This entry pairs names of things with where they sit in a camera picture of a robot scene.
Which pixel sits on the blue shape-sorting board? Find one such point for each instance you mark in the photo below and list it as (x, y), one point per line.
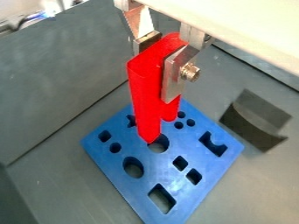
(163, 183)

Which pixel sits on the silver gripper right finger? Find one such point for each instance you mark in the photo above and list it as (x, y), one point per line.
(179, 67)

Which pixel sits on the red square-circle peg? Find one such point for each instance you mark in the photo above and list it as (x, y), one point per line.
(144, 70)

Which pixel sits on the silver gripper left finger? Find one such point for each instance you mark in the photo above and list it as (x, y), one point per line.
(136, 18)

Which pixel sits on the dark grey curved block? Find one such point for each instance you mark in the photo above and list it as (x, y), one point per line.
(255, 120)

